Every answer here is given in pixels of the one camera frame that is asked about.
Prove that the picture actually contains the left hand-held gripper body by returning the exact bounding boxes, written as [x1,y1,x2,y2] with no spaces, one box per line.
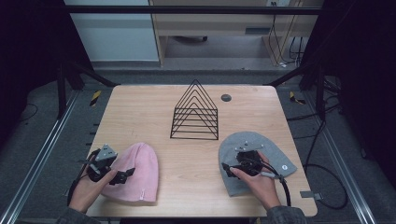
[78,143,120,183]

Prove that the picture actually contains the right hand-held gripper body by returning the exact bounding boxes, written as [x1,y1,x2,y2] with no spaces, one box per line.
[234,141,265,176]

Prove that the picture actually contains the pink knit beanie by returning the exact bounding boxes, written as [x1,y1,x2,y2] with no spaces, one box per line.
[101,142,160,203]

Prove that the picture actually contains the grey knit beanie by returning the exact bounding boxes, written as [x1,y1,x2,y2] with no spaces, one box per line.
[218,131,298,198]

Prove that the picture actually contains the black wire rack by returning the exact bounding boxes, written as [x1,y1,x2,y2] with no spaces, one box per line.
[169,78,219,141]

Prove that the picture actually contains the person's right hand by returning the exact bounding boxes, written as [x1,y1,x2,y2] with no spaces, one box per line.
[229,151,282,211]

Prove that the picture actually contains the person's left hand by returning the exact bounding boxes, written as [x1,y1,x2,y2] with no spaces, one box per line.
[68,169,119,215]

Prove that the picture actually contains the yellow black striped tape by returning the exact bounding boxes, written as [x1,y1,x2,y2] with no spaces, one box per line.
[289,91,307,105]
[89,90,103,107]

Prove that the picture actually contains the white cabinet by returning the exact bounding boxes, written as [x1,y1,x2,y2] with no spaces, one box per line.
[64,0,161,63]

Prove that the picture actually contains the black curtain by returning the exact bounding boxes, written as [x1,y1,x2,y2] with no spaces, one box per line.
[0,0,94,144]
[298,0,396,180]

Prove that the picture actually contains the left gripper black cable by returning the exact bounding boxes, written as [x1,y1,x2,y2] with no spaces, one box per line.
[66,148,100,207]

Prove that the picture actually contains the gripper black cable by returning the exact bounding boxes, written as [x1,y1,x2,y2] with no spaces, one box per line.
[66,148,100,207]
[261,162,292,207]

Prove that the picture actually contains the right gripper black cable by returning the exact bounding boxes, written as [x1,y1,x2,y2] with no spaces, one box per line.
[261,162,292,207]

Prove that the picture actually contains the aluminium frame rail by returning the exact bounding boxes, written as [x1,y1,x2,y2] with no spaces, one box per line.
[302,91,378,224]
[0,90,81,224]

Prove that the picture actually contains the grey metal bracket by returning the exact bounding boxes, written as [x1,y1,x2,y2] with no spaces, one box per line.
[299,190,324,201]

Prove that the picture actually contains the black frame strut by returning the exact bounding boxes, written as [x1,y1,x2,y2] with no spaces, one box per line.
[266,61,327,121]
[56,60,121,119]

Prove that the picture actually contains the thin black floor cable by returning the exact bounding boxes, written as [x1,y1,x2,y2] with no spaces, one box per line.
[18,103,39,123]

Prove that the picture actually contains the thick black floor cable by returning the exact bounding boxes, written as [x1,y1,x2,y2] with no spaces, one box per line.
[303,120,349,211]

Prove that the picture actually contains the black hanging cable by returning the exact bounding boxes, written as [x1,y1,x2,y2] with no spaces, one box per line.
[268,1,282,66]

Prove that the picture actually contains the black horizontal frame bar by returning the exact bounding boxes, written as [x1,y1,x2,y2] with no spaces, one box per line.
[64,5,323,15]

